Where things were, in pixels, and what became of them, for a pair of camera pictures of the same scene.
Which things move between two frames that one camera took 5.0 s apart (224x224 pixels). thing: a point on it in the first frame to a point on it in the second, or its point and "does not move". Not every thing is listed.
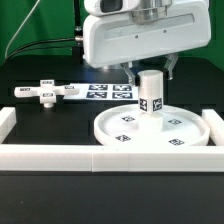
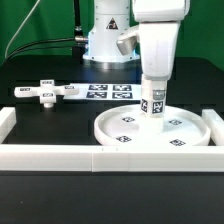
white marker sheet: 105,91 does not move
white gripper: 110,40 to 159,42
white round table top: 120,127 does not move
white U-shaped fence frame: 28,157 does not move
